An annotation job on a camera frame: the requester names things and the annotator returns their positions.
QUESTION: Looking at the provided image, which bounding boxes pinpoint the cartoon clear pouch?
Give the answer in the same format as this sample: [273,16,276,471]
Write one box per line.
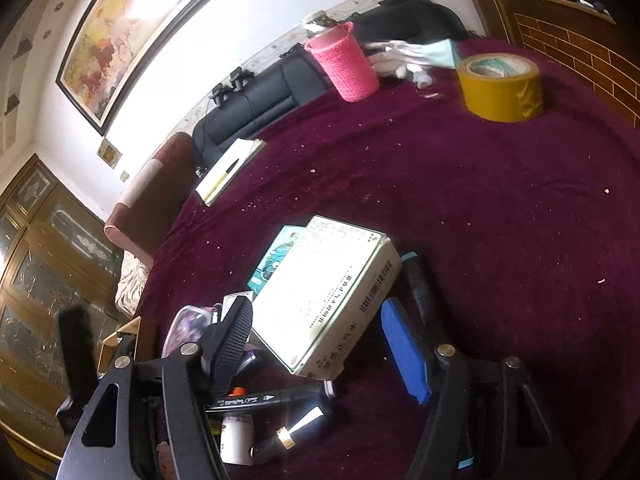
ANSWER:
[162,304,218,358]

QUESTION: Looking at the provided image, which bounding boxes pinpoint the white small bottle orange cap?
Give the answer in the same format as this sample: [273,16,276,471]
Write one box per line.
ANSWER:
[219,413,255,466]

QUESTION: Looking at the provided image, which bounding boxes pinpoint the black marker blue cap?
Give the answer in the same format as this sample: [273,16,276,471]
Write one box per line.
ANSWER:
[402,254,469,479]

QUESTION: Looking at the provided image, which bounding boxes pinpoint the white green medicine box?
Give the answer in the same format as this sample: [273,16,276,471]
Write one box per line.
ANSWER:
[253,216,400,380]

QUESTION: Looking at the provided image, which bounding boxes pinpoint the cardboard tray box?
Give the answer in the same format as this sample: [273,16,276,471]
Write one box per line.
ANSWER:
[96,316,149,374]

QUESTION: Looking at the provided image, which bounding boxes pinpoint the black marker purple cap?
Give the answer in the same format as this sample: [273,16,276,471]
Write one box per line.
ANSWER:
[236,349,260,374]

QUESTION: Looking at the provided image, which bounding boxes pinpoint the small white box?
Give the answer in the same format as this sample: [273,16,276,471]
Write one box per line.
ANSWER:
[220,290,255,320]

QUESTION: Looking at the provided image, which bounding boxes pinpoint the black silver lipstick tube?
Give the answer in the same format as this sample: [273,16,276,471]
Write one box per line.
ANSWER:
[250,404,333,465]

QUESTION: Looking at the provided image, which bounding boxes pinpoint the black marker white cap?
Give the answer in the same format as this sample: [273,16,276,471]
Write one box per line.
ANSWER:
[205,380,336,415]

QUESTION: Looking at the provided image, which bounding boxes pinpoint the floral blanket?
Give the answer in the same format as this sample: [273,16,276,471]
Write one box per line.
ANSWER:
[115,252,150,318]

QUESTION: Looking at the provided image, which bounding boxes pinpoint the wooden glass door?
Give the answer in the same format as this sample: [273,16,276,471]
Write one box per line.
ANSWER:
[1,156,124,479]

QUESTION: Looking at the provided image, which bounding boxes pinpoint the purple velvet tablecloth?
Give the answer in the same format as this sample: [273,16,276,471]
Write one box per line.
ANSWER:
[138,55,639,479]

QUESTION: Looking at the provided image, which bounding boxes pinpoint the brown armchair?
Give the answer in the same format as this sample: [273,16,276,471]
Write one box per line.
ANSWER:
[104,132,202,266]

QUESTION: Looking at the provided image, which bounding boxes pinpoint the notebook with pen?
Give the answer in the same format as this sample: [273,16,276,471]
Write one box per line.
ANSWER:
[195,139,266,206]

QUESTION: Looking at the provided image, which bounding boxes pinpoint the yellow tape roll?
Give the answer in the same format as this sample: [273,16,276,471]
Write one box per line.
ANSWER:
[457,53,544,124]

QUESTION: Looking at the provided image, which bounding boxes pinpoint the black clips on sofa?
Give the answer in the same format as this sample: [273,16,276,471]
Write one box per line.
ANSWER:
[210,66,255,107]

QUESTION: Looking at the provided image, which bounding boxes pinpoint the white gloves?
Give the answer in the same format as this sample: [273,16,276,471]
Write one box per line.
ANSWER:
[364,39,459,89]

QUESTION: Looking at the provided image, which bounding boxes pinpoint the pink knitted bottle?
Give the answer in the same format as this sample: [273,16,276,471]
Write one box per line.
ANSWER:
[304,22,380,103]

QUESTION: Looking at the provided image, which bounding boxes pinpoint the framed painting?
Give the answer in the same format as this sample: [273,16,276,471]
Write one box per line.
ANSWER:
[55,0,207,136]

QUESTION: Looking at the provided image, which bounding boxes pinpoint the wooden cabinet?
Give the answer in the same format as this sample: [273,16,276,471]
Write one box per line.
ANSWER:
[472,0,639,128]

